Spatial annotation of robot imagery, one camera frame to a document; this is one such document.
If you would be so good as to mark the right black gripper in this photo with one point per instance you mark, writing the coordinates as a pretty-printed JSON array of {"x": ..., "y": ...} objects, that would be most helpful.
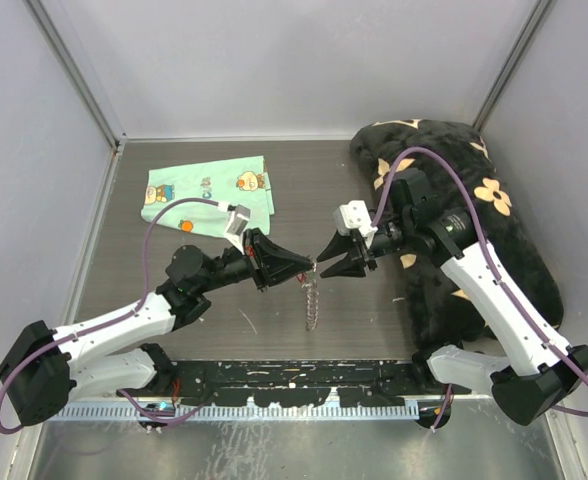
[{"x": 347, "y": 266}]

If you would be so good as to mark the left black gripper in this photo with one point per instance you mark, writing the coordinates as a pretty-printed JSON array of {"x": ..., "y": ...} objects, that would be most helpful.
[{"x": 269, "y": 262}]

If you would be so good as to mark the metal keyring disc with rings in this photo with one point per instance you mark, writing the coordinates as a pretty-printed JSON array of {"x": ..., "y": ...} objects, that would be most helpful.
[{"x": 309, "y": 284}]

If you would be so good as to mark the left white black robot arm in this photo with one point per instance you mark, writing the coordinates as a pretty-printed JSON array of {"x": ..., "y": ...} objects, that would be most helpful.
[{"x": 46, "y": 368}]

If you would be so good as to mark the green cartoon print cloth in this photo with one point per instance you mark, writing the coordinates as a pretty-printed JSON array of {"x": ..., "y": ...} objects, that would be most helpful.
[{"x": 239, "y": 181}]

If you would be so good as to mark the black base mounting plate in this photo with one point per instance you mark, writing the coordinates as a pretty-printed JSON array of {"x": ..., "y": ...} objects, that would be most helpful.
[{"x": 368, "y": 383}]

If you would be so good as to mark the black floral plush pillow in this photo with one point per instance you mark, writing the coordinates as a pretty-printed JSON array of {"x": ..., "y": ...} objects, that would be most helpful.
[{"x": 439, "y": 310}]

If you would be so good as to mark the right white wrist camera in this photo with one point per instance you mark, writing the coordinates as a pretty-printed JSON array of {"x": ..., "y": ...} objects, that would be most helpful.
[{"x": 354, "y": 215}]

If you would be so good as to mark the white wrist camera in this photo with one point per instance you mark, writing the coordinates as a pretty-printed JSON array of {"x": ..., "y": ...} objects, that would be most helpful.
[
  {"x": 354, "y": 215},
  {"x": 238, "y": 219}
]

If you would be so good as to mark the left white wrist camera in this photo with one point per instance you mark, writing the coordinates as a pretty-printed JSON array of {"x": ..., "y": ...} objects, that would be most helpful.
[{"x": 238, "y": 219}]

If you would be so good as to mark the white slotted cable duct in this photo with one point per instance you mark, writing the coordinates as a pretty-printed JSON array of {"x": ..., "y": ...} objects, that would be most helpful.
[{"x": 329, "y": 411}]

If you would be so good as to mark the right aluminium frame post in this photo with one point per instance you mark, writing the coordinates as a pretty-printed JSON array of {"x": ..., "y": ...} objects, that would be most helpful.
[{"x": 517, "y": 53}]

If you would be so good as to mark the aluminium frame post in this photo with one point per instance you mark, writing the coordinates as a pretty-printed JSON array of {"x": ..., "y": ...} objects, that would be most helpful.
[
  {"x": 59, "y": 31},
  {"x": 517, "y": 53}
]

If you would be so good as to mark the left aluminium frame post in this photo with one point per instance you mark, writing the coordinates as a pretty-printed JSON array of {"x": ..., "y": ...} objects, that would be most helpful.
[{"x": 59, "y": 31}]

